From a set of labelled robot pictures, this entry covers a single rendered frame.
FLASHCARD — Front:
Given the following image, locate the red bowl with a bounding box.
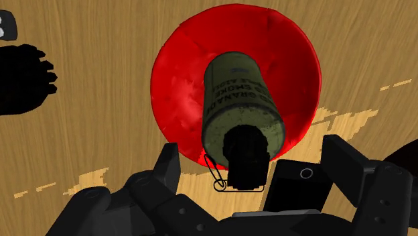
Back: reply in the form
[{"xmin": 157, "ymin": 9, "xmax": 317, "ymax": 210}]
[{"xmin": 150, "ymin": 3, "xmax": 322, "ymax": 171}]

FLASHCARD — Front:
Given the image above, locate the black object with white marks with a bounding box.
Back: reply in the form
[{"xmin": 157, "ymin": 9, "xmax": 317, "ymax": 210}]
[{"xmin": 0, "ymin": 9, "xmax": 18, "ymax": 42}]

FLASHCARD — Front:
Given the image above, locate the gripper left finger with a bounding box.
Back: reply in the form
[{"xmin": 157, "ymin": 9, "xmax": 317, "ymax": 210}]
[{"xmin": 46, "ymin": 142, "xmax": 229, "ymax": 236}]

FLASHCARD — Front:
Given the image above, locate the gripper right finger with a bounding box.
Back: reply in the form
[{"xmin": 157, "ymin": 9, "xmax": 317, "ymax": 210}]
[{"xmin": 263, "ymin": 134, "xmax": 418, "ymax": 236}]

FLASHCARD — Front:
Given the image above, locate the black jagged object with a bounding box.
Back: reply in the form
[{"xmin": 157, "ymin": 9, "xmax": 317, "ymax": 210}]
[{"xmin": 0, "ymin": 44, "xmax": 58, "ymax": 116}]

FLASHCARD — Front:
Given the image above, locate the olive green canister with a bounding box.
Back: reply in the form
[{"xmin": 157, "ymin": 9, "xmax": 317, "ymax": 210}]
[{"xmin": 200, "ymin": 51, "xmax": 286, "ymax": 194}]

